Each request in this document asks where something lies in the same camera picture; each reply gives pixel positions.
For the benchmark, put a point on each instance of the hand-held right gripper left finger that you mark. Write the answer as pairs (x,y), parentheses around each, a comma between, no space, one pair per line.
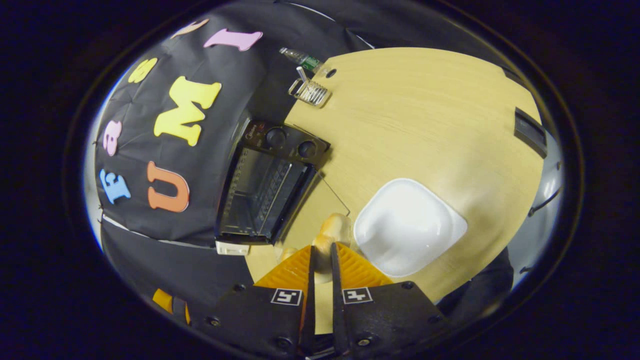
(309,320)

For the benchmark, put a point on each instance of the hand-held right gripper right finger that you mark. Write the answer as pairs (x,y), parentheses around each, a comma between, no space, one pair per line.
(337,320)

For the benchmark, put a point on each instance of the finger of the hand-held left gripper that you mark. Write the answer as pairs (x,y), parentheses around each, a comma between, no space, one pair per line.
(165,300)

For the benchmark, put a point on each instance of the golden bread roll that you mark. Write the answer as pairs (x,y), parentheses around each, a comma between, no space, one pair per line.
(334,227)

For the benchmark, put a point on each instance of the black electric oven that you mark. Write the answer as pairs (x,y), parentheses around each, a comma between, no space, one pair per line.
(260,195)

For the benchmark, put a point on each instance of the white toaster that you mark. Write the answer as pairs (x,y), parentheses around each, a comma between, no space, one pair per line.
(232,248)

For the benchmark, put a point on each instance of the white square plate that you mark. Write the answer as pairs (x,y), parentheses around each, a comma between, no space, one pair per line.
(407,225)

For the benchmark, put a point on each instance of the ribbed glass jar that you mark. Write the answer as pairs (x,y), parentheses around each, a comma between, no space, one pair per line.
(312,93)

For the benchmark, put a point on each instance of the small ribbed stick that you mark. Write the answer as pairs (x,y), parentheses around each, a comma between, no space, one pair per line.
(302,74)

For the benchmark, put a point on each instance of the black backdrop cloth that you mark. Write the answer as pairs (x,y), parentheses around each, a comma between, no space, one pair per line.
(220,60)

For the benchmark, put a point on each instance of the clear plastic bottle green label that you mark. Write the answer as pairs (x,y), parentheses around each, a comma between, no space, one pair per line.
(305,60)

